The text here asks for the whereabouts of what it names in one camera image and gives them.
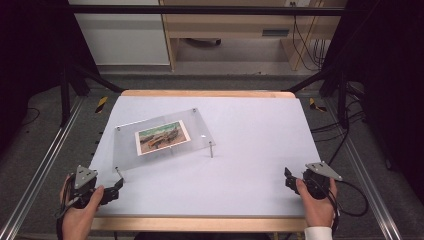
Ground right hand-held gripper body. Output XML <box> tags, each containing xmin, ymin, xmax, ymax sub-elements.
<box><xmin>301</xmin><ymin>161</ymin><xmax>344</xmax><ymax>201</ymax></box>

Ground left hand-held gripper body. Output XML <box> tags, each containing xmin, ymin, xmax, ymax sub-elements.
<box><xmin>67</xmin><ymin>164</ymin><xmax>105</xmax><ymax>210</ymax></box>

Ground clear acrylic photo frame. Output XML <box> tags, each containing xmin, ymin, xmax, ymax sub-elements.
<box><xmin>112</xmin><ymin>107</ymin><xmax>217</xmax><ymax>173</ymax></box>

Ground person's right hand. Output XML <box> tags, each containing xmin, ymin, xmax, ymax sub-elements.
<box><xmin>295</xmin><ymin>177</ymin><xmax>339</xmax><ymax>229</ymax></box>

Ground person's left hand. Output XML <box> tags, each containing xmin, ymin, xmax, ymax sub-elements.
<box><xmin>59</xmin><ymin>175</ymin><xmax>105</xmax><ymax>240</ymax></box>

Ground white table mat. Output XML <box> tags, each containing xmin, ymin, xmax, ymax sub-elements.
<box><xmin>88</xmin><ymin>95</ymin><xmax>322</xmax><ymax>218</ymax></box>

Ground white shirt sleeve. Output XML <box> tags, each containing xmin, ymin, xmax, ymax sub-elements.
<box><xmin>303</xmin><ymin>226</ymin><xmax>334</xmax><ymax>240</ymax></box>

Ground landscape photo card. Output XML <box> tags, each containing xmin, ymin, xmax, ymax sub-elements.
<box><xmin>134</xmin><ymin>119</ymin><xmax>192</xmax><ymax>157</ymax></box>

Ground yellow black tape strip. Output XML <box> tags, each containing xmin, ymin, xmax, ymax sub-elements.
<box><xmin>307</xmin><ymin>96</ymin><xmax>328</xmax><ymax>113</ymax></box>
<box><xmin>94</xmin><ymin>95</ymin><xmax>110</xmax><ymax>115</ymax></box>

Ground black metal stand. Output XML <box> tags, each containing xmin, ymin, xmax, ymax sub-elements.
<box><xmin>285</xmin><ymin>64</ymin><xmax>352</xmax><ymax>130</ymax></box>
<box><xmin>59</xmin><ymin>61</ymin><xmax>125</xmax><ymax>128</ymax></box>

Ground wooden table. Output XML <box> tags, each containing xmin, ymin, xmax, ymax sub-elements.
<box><xmin>87</xmin><ymin>88</ymin><xmax>309</xmax><ymax>233</ymax></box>

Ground black curtain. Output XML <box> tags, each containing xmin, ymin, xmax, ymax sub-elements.
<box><xmin>0</xmin><ymin>0</ymin><xmax>101</xmax><ymax>158</ymax></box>
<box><xmin>319</xmin><ymin>0</ymin><xmax>424</xmax><ymax>204</ymax></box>

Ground grey desk label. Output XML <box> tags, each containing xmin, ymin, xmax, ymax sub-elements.
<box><xmin>261</xmin><ymin>28</ymin><xmax>291</xmax><ymax>38</ymax></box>

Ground white cabinet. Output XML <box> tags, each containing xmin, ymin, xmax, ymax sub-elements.
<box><xmin>67</xmin><ymin>0</ymin><xmax>171</xmax><ymax>67</ymax></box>

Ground black object under desk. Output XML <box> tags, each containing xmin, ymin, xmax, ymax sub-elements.
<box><xmin>182</xmin><ymin>37</ymin><xmax>223</xmax><ymax>48</ymax></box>

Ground light wooden desk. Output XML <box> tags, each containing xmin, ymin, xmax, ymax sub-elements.
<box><xmin>158</xmin><ymin>0</ymin><xmax>348</xmax><ymax>72</ymax></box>

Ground black horizontal bar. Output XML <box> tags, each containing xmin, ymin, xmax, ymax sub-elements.
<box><xmin>65</xmin><ymin>4</ymin><xmax>348</xmax><ymax>17</ymax></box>

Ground black floor cables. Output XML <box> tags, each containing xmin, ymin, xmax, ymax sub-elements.
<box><xmin>310</xmin><ymin>84</ymin><xmax>367</xmax><ymax>167</ymax></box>

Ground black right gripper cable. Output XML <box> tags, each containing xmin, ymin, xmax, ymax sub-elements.
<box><xmin>328</xmin><ymin>179</ymin><xmax>370</xmax><ymax>218</ymax></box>

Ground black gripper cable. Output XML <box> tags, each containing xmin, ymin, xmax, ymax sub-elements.
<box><xmin>328</xmin><ymin>179</ymin><xmax>370</xmax><ymax>218</ymax></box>
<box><xmin>54</xmin><ymin>178</ymin><xmax>74</xmax><ymax>240</ymax></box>

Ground aluminium floor rail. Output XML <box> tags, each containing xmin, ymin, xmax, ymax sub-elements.
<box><xmin>323</xmin><ymin>97</ymin><xmax>405</xmax><ymax>240</ymax></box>
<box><xmin>0</xmin><ymin>95</ymin><xmax>86</xmax><ymax>240</ymax></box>

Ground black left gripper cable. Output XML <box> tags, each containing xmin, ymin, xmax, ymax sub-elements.
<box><xmin>54</xmin><ymin>178</ymin><xmax>74</xmax><ymax>240</ymax></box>

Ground thin black floor cable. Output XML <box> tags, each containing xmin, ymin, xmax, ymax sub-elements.
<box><xmin>19</xmin><ymin>106</ymin><xmax>42</xmax><ymax>128</ymax></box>

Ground hanging black cables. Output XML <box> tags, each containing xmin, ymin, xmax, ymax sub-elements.
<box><xmin>290</xmin><ymin>1</ymin><xmax>328</xmax><ymax>72</ymax></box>

